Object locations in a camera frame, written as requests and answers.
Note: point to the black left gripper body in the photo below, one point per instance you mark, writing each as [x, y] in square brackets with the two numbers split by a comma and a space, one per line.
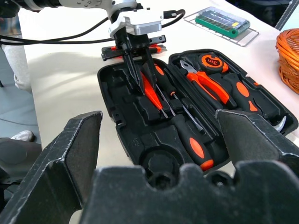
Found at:
[137, 44]

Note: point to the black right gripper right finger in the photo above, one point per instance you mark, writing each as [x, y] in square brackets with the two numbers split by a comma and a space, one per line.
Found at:
[252, 137]

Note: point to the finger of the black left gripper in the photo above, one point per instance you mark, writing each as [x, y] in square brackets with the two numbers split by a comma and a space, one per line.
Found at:
[132, 67]
[150, 67]

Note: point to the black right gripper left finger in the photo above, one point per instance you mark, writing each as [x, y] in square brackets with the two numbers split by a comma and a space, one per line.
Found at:
[58, 163]

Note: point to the black plastic tool case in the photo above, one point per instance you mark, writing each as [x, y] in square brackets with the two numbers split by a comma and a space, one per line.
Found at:
[130, 121]

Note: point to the slim black orange screwdriver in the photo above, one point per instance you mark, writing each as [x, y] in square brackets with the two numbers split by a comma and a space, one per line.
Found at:
[163, 79]

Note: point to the black orange utility knife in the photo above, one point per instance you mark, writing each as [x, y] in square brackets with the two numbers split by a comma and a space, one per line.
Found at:
[155, 49]

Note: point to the white shoe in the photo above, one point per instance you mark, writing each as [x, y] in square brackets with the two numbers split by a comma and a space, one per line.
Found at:
[23, 135]

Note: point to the black rounded object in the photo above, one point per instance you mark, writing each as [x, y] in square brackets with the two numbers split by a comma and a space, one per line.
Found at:
[14, 154]

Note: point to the black orange claw hammer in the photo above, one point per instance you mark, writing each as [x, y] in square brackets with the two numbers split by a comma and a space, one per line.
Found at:
[243, 91]

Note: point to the large black orange screwdriver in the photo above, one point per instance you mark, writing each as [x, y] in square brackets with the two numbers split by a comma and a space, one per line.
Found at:
[196, 147]

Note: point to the orange black tape measure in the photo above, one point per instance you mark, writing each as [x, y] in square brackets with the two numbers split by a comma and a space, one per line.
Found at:
[212, 61]

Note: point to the green screwdriver bit box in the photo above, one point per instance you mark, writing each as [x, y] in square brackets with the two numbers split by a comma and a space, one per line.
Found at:
[222, 22]

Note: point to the orange wicker basket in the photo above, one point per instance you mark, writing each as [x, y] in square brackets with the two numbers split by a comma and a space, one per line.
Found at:
[289, 60]

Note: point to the grey trousered person leg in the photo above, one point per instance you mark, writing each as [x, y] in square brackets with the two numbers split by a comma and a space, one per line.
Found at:
[18, 67]

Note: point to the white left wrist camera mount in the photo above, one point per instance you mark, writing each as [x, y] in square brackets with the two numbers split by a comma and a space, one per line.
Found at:
[144, 25]

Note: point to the white metal frame post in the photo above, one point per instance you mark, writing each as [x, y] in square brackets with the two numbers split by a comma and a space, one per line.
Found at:
[285, 14]

